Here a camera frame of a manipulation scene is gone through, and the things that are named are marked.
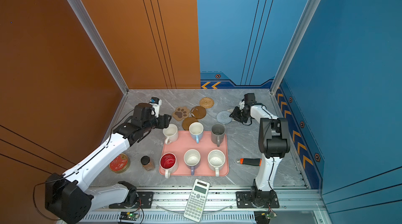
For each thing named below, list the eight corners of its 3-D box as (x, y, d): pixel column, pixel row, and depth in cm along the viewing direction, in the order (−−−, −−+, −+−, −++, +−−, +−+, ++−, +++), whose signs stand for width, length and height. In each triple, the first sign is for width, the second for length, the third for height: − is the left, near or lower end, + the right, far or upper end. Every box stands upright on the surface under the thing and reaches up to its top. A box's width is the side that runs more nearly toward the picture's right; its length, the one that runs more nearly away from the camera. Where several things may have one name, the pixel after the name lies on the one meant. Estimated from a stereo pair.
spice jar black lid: (145, 170, 84) (139, 164, 76) (147, 162, 87) (141, 155, 79) (153, 170, 84) (148, 164, 76) (155, 162, 87) (150, 155, 79)
